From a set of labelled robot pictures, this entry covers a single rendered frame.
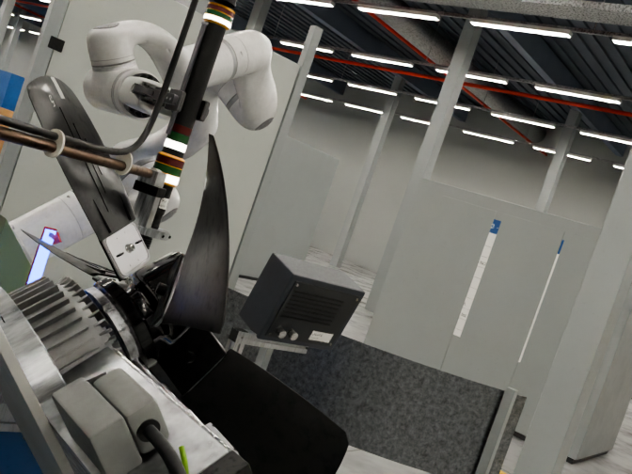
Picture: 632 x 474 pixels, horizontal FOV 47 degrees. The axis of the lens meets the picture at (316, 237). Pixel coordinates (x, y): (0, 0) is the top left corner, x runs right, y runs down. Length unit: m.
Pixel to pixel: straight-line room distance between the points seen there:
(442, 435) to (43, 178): 1.85
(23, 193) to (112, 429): 2.31
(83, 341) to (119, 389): 0.19
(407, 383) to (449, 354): 4.46
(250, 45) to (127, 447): 1.00
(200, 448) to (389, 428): 2.24
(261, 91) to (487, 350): 5.77
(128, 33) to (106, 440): 0.79
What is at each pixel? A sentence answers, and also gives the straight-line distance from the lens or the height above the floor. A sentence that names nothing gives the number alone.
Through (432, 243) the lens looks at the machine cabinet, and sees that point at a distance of 7.56.
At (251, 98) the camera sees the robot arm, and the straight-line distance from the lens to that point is 1.66.
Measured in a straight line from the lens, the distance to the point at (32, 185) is 3.00.
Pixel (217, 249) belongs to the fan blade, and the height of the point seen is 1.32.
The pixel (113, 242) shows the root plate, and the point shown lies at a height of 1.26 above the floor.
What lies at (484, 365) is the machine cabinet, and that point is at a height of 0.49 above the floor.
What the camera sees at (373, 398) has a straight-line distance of 2.94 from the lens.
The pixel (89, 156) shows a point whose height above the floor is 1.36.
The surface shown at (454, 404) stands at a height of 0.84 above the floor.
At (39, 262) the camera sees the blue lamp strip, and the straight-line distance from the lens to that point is 1.49.
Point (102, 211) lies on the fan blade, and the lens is 1.04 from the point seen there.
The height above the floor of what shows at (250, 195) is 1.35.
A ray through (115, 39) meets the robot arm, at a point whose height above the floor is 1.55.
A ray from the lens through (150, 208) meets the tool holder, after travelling 1.12.
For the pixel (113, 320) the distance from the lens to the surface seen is 1.01.
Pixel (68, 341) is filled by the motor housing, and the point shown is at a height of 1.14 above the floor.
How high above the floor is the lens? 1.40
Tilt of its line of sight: 2 degrees down
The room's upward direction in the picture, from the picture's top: 19 degrees clockwise
